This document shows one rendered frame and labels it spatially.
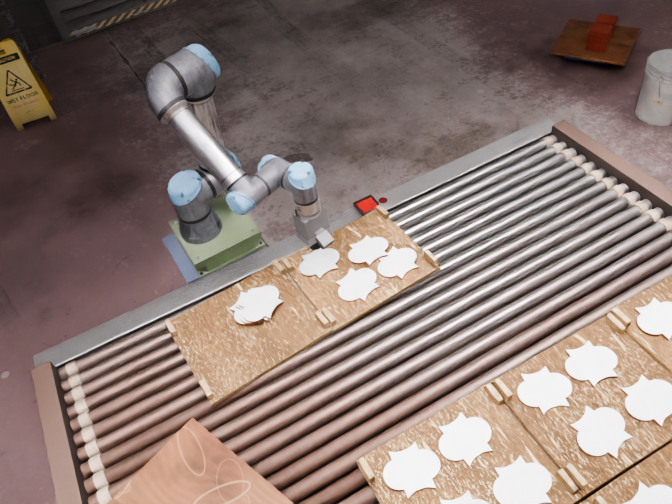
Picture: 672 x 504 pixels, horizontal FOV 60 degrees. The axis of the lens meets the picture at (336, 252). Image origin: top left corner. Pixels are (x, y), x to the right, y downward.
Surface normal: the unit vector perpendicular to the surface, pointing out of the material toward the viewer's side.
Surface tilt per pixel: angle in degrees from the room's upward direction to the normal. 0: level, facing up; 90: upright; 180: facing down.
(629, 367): 0
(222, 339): 0
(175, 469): 0
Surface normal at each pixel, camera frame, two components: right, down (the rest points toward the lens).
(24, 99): 0.42, 0.46
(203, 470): -0.11, -0.67
